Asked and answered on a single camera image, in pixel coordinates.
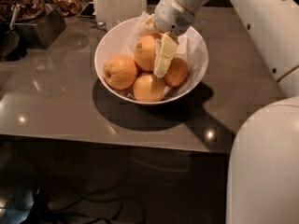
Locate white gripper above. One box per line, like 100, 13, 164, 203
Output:
143, 0, 195, 78

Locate orange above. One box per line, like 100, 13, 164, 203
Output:
164, 57, 189, 88
103, 54, 138, 90
133, 34, 162, 72
133, 73, 165, 103

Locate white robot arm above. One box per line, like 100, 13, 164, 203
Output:
149, 0, 299, 224

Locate white ceramic bowl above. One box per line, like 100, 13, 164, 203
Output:
93, 15, 210, 106

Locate white paper liner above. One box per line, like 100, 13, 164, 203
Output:
122, 12, 208, 103

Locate white paper sheet stand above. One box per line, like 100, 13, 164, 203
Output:
93, 0, 147, 31

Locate dark smartphone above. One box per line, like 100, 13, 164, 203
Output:
78, 2, 95, 18

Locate bag of dried snacks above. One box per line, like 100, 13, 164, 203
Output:
45, 0, 80, 17

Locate dark square metal box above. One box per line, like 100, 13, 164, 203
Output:
15, 4, 66, 49

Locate glass jar of nuts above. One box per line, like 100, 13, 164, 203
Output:
0, 0, 45, 21

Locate metal spoon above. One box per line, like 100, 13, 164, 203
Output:
9, 4, 20, 30

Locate black round container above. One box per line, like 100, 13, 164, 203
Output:
0, 23, 27, 62

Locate black floor cables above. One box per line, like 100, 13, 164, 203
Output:
29, 159, 148, 224

